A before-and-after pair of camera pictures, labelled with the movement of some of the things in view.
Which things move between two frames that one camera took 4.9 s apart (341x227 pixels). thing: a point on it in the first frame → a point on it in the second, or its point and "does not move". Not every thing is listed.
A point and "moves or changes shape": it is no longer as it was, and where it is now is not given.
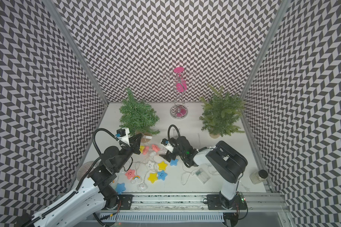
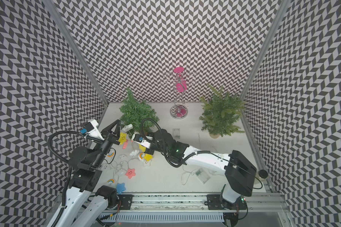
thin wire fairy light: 185,175 does not move
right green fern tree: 221,114 does not move
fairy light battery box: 202,176 does not move
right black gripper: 168,154 → 149,151
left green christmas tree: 138,117 does not move
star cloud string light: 149,169 moves or changes shape
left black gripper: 135,143 → 106,132
